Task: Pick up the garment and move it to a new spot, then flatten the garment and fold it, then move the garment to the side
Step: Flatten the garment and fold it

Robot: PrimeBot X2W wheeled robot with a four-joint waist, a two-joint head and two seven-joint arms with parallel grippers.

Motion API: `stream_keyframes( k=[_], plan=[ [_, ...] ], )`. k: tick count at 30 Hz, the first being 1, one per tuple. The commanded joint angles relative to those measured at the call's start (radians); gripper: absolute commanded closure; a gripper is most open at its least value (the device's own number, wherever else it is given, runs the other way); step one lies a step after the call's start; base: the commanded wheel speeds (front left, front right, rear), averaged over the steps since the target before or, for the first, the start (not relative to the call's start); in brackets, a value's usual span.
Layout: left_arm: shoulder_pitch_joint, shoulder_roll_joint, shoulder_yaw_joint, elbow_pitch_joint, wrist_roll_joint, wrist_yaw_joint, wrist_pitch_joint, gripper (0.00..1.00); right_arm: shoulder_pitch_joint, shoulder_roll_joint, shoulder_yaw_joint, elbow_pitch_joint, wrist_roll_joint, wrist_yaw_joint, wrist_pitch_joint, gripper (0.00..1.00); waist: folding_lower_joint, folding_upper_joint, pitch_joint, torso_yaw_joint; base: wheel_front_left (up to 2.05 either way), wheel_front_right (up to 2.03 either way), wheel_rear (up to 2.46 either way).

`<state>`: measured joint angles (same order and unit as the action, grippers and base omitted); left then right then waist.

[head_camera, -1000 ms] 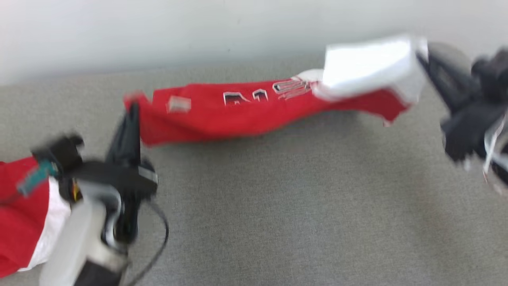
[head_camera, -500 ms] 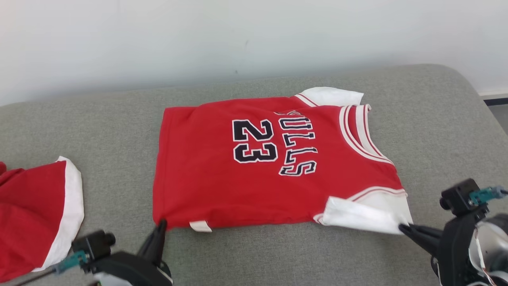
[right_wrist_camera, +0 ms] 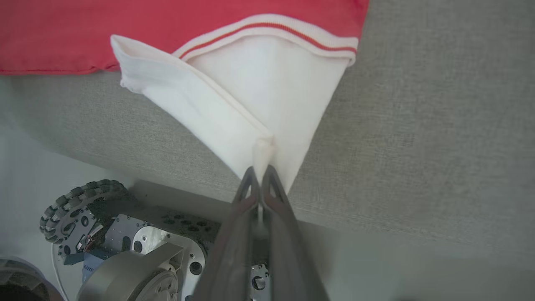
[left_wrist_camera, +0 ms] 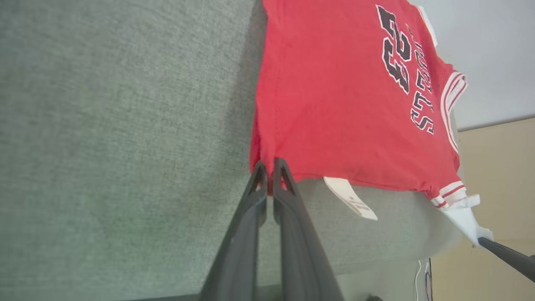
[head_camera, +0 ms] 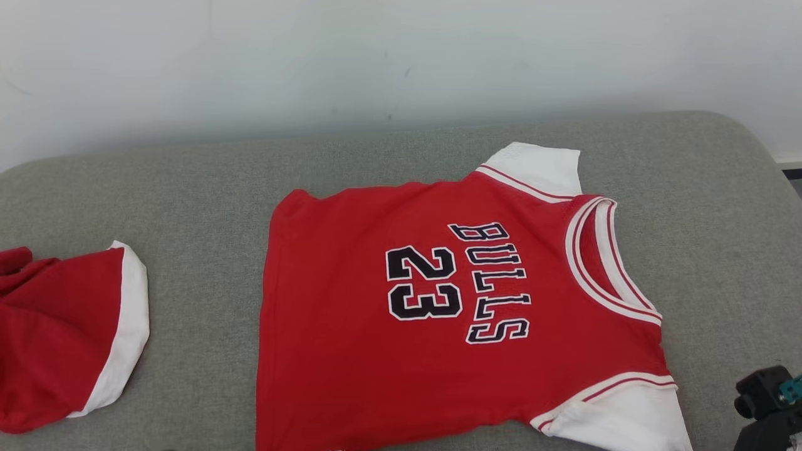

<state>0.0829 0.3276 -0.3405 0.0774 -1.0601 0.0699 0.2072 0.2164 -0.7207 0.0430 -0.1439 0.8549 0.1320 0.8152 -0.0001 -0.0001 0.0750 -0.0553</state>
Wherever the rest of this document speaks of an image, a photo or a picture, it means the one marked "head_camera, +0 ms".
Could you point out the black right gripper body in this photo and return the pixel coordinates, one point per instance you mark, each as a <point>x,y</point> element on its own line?
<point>767,437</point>

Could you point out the red Bulls jersey white sleeves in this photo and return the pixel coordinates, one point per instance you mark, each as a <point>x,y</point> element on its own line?
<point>56,338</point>
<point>351,313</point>

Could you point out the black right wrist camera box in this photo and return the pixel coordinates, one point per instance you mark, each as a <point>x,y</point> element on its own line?
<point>761,391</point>

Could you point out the white wall baseboard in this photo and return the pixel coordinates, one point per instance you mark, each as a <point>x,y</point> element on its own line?
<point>791,165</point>

